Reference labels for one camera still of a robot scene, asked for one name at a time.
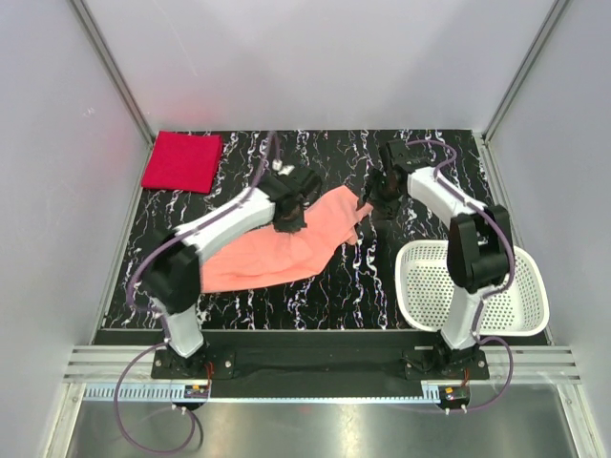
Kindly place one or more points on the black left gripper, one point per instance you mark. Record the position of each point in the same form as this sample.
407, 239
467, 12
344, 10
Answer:
294, 226

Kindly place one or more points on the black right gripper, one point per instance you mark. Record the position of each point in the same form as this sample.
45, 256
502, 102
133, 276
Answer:
387, 211

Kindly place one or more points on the salmon pink t shirt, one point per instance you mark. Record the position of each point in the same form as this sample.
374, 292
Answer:
264, 257

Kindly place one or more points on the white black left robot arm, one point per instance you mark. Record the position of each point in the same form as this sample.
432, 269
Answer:
171, 274

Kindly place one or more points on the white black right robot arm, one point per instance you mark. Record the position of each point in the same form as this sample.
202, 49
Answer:
480, 254

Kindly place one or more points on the white perforated plastic basket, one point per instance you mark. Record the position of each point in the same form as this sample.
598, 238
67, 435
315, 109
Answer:
424, 291

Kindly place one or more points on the folded red t shirt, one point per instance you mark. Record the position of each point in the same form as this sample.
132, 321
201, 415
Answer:
183, 162

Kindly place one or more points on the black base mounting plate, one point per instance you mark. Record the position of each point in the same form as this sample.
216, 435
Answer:
364, 362

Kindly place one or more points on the white slotted cable duct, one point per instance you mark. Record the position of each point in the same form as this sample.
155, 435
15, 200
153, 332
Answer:
189, 394

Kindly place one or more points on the right aluminium frame post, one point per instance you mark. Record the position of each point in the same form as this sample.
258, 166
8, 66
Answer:
527, 63

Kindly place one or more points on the aluminium frame post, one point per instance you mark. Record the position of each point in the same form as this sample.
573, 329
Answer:
94, 34
527, 63

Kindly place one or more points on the left aluminium frame post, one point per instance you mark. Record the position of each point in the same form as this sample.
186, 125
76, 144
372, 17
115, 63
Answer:
94, 34

